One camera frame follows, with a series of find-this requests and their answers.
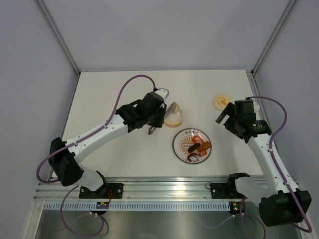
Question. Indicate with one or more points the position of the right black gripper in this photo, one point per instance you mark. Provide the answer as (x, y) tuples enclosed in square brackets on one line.
[(230, 110)]

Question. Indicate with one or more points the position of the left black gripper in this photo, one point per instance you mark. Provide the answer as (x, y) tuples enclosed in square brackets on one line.
[(160, 122)]

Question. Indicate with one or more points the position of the metal food tongs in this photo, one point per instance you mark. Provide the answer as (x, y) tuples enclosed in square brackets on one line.
[(152, 129)]

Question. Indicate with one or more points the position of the braised pork belly cube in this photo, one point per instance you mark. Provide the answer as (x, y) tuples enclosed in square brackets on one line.
[(203, 153)]

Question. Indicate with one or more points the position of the white round bun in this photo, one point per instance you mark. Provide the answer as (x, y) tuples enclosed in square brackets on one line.
[(175, 109)]

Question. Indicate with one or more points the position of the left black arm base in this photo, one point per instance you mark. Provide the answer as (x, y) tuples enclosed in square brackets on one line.
[(113, 190)]

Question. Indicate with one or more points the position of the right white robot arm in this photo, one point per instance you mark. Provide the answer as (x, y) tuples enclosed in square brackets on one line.
[(282, 202)]

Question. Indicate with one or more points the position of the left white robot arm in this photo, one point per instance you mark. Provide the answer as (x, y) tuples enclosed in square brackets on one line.
[(66, 164)]

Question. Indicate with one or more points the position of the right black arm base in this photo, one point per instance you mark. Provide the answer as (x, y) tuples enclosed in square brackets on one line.
[(222, 191)]

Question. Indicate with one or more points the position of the round beige lunch container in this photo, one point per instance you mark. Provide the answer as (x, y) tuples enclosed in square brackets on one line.
[(174, 120)]

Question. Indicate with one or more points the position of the round beige container lid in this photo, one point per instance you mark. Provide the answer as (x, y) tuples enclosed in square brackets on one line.
[(220, 101)]

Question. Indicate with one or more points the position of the brown braised meat strip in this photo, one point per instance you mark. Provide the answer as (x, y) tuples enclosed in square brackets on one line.
[(206, 145)]

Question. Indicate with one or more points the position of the red pepper slice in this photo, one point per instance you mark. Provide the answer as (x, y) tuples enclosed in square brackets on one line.
[(197, 139)]

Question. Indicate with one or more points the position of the patterned round plate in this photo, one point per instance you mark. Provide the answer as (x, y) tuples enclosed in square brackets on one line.
[(183, 140)]

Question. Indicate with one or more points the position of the dark sea cucumber piece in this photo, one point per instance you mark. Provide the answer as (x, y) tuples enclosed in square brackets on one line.
[(193, 147)]

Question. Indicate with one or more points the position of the dark red octopus tentacle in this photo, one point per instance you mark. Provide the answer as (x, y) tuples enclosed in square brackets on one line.
[(193, 158)]

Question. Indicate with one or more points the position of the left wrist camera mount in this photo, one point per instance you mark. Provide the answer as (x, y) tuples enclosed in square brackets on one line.
[(164, 93)]

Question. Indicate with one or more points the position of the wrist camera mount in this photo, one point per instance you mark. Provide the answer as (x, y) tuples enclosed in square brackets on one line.
[(164, 93), (255, 105)]

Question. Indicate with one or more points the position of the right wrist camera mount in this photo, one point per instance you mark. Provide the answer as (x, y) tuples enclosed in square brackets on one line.
[(255, 105)]

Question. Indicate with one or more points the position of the aluminium mounting rail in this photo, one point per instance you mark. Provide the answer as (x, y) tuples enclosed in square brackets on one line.
[(144, 189)]

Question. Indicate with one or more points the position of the white slotted cable duct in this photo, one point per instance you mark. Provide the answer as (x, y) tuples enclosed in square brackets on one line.
[(138, 206)]

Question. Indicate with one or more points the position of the right aluminium frame post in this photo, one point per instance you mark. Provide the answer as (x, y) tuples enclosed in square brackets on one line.
[(274, 35)]

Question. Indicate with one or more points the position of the aluminium frame post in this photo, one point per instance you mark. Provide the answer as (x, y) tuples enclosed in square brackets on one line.
[(51, 23), (274, 35)]

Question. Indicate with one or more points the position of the left aluminium frame post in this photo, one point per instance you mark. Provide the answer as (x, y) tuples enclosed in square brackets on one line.
[(51, 23)]

